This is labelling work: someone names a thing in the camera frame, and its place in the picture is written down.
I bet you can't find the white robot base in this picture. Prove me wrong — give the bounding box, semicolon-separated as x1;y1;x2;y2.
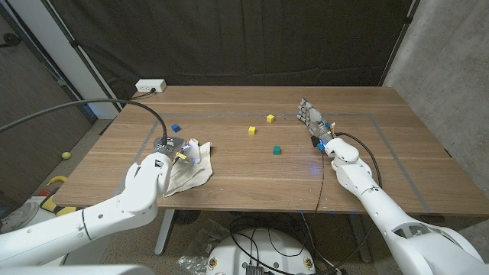
206;228;317;275

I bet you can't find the white cloth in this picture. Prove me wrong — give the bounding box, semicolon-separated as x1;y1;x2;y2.
163;137;214;199

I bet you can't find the black round floor object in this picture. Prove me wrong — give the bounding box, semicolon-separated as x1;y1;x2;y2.
173;209;201;226

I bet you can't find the black power strip cord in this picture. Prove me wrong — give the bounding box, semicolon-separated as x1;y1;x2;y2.
131;88;157;101

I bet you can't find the yellow and black floor object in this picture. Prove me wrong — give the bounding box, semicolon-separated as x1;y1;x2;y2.
40;194;77;218

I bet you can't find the white power strip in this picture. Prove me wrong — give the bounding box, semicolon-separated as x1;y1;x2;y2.
134;79;167;94

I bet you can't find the clear plastic bag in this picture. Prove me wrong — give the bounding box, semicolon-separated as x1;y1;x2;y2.
177;219;230;275

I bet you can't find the grey table leg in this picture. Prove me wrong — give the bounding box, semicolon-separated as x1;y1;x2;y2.
348;213;374;264

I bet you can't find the thin dark right hand cable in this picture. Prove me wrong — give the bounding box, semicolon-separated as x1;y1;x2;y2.
313;150;325;213

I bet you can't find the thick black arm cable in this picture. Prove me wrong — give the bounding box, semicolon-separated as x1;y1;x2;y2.
328;131;383;274
0;98;169;146

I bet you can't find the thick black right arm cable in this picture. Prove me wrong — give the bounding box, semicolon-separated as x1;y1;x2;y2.
328;131;383;274

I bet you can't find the black backdrop curtain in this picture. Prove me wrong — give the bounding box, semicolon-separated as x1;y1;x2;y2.
49;0;416;108

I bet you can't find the black backdrop stand pole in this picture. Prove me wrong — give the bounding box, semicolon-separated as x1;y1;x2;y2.
40;0;123;112
377;0;421;87

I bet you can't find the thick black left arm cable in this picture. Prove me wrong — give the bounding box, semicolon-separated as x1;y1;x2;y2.
0;98;169;146

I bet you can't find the grey sneaker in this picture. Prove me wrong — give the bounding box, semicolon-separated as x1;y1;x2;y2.
0;201;40;235

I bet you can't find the black floor cable loop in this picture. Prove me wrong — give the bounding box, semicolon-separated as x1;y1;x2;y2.
228;215;310;275

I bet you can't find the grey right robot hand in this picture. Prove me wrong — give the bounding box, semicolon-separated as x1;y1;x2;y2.
296;97;335;148

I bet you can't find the white table leg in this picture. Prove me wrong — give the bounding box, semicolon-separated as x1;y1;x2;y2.
154;209;176;256

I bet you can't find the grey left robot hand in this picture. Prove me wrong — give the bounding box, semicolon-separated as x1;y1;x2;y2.
152;136;199;165

